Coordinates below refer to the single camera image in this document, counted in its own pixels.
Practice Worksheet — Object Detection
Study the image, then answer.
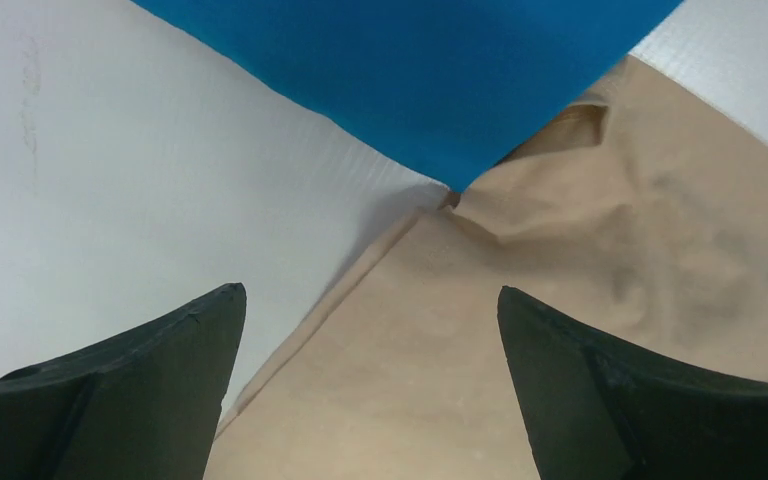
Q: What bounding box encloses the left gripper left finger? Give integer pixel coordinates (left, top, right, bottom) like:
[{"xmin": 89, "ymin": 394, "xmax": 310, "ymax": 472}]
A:
[{"xmin": 0, "ymin": 283, "xmax": 247, "ymax": 480}]

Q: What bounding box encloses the folded blue t shirt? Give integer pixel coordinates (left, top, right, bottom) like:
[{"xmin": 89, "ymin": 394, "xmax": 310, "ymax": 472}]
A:
[{"xmin": 143, "ymin": 0, "xmax": 677, "ymax": 192}]

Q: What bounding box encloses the beige t shirt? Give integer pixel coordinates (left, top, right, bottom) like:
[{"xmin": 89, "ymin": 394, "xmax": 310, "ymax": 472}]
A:
[{"xmin": 206, "ymin": 58, "xmax": 768, "ymax": 479}]

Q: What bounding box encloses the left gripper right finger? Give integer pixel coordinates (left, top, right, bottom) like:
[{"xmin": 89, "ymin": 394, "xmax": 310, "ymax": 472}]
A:
[{"xmin": 497, "ymin": 286, "xmax": 768, "ymax": 479}]

